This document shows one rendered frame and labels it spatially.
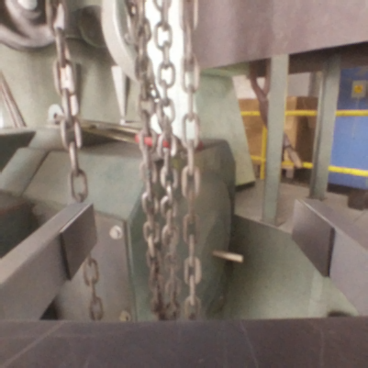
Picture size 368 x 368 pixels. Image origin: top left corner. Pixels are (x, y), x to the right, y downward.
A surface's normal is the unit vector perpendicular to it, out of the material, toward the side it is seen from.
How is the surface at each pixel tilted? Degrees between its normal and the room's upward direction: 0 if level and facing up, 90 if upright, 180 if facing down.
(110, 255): 90
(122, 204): 45
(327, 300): 90
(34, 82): 90
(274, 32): 90
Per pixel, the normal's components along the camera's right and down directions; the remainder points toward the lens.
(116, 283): -0.48, 0.24
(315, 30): -0.75, 0.19
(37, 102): 0.66, 0.19
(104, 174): -0.36, -0.51
